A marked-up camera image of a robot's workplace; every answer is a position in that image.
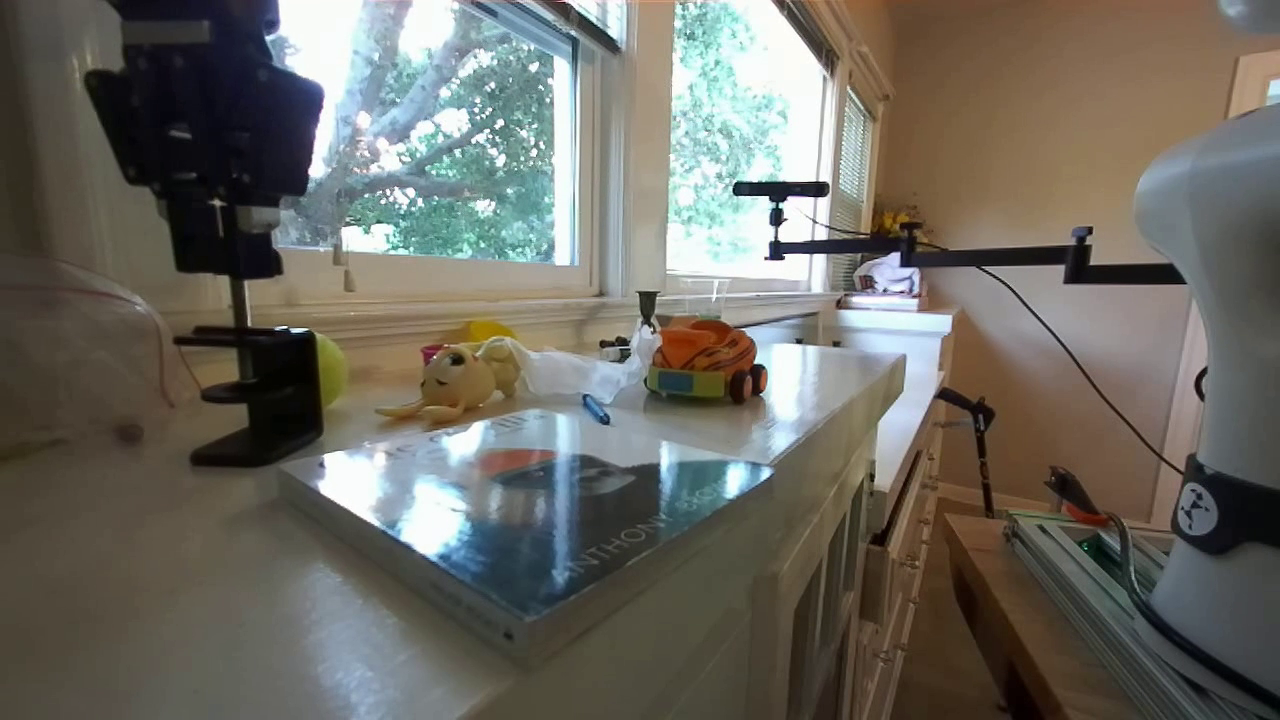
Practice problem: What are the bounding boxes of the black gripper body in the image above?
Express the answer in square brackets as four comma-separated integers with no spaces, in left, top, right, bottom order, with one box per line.
[86,0,327,200]

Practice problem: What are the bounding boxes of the yellow green tennis ball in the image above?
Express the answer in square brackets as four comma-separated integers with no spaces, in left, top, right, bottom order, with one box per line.
[311,328,356,413]

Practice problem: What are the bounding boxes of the clear plastic bag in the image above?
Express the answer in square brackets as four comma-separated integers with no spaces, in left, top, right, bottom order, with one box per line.
[0,257,179,460]

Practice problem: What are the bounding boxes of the white framed glass window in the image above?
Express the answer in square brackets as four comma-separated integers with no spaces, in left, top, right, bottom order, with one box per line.
[836,83,890,238]
[263,0,609,294]
[660,0,839,287]

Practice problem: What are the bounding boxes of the yellow white plush toy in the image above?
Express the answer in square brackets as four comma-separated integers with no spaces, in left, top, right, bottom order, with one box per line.
[376,330,533,431]

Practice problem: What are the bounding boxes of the white plastic bag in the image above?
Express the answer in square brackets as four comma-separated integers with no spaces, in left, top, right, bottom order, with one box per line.
[517,323,663,413]

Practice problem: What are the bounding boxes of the window blind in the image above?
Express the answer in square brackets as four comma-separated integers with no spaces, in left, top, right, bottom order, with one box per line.
[455,0,631,54]

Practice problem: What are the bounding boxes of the Anthony Browne picture book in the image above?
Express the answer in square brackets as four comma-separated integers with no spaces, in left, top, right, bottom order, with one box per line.
[276,398,779,666]

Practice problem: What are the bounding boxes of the orange yellow toy car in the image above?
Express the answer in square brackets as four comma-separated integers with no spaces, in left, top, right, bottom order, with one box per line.
[645,310,772,406]

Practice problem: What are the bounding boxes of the white glass door cabinet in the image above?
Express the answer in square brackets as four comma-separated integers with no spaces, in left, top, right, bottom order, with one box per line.
[0,334,914,720]

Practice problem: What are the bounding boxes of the white crumpled cloth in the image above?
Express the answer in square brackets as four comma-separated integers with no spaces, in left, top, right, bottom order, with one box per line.
[849,249,929,299]

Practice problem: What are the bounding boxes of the yellow ornament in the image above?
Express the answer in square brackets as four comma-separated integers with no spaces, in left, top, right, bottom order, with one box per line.
[874,205,929,244]

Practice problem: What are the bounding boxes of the white drawer unit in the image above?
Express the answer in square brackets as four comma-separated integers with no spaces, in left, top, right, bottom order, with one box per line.
[832,303,960,720]

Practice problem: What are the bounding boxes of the black tripod stand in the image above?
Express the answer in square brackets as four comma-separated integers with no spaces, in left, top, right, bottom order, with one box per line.
[931,385,1004,519]

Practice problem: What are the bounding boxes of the wooden table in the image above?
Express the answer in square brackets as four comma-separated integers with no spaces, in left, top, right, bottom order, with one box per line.
[939,513,1165,720]

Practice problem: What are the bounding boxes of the black power plug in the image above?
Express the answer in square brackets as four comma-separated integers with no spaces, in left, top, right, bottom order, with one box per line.
[1039,465,1111,529]

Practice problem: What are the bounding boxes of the metal robot mounting plate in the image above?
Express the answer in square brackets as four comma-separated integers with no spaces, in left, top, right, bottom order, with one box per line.
[1004,507,1280,720]

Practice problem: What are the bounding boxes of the black stereo camera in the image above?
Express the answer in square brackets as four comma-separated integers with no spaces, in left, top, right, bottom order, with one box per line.
[727,177,832,205]

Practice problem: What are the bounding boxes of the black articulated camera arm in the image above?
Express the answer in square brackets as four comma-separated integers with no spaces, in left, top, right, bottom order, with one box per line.
[761,197,1194,291]

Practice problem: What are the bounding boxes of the black camera cable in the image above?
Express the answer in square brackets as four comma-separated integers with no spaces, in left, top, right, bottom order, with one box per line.
[975,261,1188,481]

